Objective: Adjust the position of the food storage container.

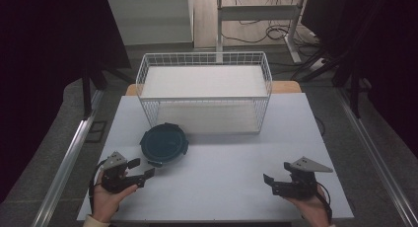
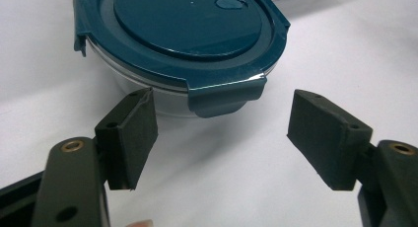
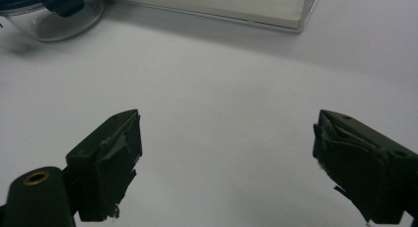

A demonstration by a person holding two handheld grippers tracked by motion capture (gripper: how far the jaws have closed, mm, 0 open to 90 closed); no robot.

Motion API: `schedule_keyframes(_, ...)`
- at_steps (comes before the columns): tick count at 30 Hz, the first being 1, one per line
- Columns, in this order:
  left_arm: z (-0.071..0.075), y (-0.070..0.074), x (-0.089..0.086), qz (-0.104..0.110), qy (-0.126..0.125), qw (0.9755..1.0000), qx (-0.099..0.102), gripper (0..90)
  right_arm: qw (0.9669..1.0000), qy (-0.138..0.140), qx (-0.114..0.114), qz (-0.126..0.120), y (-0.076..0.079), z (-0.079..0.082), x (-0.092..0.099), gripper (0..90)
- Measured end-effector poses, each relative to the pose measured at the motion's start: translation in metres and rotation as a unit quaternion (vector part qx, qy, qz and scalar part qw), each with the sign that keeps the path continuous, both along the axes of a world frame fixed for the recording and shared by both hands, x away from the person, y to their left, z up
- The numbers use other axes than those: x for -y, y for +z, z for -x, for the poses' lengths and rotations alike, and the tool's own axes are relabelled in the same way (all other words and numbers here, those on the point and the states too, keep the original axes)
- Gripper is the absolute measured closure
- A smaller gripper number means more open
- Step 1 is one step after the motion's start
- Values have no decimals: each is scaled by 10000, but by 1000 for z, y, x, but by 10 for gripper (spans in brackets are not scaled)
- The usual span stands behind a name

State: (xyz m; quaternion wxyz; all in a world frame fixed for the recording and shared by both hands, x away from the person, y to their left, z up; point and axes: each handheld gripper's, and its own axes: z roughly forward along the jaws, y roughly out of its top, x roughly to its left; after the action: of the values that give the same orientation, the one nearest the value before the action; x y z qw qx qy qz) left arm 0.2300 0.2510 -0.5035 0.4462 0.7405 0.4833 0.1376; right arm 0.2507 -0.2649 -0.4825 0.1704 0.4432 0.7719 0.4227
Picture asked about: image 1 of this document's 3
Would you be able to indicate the metal rail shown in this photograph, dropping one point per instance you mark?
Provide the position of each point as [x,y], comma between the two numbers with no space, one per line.
[65,164]
[378,148]

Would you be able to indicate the white table cover sheet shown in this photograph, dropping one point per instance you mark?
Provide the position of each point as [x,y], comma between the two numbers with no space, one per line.
[230,174]

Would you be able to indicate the white desk frame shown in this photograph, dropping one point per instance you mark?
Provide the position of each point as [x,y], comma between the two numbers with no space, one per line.
[259,12]

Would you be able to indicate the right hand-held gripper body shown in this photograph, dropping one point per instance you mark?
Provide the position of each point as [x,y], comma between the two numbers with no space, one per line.
[300,182]

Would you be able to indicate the person's right hand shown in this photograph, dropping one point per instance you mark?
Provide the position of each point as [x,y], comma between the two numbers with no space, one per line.
[312,209]

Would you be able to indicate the black floor frame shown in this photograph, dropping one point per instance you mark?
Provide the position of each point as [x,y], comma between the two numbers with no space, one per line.
[96,131]

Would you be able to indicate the black curtain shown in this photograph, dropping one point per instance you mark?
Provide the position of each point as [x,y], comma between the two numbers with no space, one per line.
[387,62]
[42,72]

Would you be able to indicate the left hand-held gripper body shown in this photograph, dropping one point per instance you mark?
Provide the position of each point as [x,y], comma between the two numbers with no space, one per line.
[113,177]

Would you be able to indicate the black stand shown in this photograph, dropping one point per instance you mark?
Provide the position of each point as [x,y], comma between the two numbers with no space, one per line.
[353,89]
[87,92]

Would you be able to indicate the white cabinet panel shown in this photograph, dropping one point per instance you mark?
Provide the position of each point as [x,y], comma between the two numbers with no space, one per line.
[151,21]

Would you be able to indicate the person's left hand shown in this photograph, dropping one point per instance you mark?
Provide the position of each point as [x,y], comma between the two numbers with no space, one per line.
[108,200]

